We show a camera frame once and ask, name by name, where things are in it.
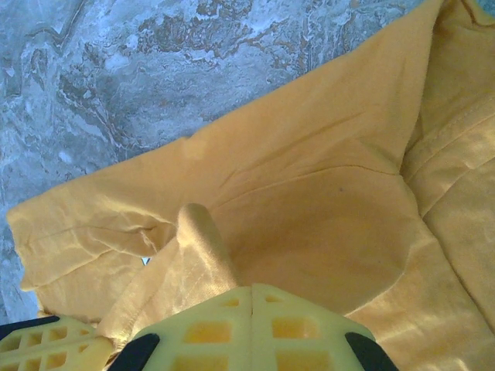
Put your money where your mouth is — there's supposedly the yellow t-shirt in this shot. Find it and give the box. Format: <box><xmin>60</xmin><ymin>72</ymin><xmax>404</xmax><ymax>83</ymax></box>
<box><xmin>7</xmin><ymin>0</ymin><xmax>495</xmax><ymax>371</ymax></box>

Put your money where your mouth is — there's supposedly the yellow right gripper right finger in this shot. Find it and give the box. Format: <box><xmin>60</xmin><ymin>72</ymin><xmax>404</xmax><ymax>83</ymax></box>
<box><xmin>251</xmin><ymin>284</ymin><xmax>399</xmax><ymax>371</ymax></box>

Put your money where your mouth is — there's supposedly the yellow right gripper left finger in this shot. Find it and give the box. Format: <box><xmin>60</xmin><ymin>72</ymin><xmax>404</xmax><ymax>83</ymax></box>
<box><xmin>115</xmin><ymin>284</ymin><xmax>253</xmax><ymax>371</ymax></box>

